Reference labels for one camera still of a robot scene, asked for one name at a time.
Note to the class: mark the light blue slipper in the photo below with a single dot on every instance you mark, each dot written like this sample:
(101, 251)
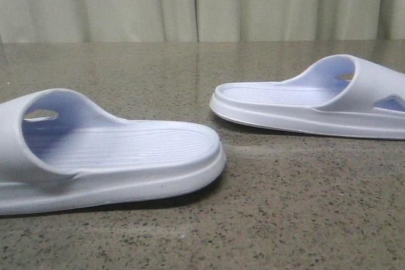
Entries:
(61, 151)
(339, 95)

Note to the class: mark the pale green curtain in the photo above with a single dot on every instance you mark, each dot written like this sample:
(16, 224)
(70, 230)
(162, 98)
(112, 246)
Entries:
(199, 20)

